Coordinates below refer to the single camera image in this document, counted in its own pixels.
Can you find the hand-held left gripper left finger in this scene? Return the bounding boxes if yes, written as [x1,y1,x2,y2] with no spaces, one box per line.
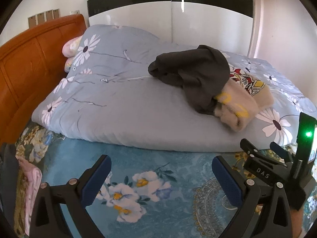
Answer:
[29,154,112,238]

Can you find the orange wooden headboard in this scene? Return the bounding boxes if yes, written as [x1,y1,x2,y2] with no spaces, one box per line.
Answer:
[0,13,87,147]

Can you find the grey-blue daisy print duvet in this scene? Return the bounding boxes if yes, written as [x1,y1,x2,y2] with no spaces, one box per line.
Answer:
[32,24,308,153]

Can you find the dark navy garment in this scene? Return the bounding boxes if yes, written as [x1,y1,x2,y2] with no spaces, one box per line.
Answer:
[0,142,20,228]

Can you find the teal floral bed sheet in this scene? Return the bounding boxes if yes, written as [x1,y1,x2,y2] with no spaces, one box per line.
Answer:
[13,121,315,238]

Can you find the beige fuzzy sweater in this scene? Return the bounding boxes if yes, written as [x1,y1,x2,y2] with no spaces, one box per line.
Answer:
[213,64,274,132]

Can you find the person's right forearm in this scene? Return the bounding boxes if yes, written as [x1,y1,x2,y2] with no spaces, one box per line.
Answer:
[290,209,304,238]

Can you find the pink garment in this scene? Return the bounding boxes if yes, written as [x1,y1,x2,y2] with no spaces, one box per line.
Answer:
[17,159,43,230]

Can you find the white wardrobe with black stripe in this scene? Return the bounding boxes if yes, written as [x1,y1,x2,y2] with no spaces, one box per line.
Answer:
[86,0,255,55]

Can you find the pink floral pillow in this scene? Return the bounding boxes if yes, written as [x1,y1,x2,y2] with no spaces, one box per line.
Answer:
[64,57,75,73]
[62,36,84,57]

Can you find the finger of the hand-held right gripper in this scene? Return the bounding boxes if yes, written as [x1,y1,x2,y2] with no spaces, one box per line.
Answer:
[270,142,295,163]
[240,138,271,164]

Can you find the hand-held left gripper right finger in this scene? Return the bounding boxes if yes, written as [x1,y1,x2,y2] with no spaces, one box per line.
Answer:
[212,156,301,238]

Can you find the dark grey garment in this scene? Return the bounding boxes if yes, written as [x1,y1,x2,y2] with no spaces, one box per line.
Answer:
[148,45,231,116]

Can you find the pink cabinet panel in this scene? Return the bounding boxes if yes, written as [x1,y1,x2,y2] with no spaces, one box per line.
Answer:
[248,0,291,60]

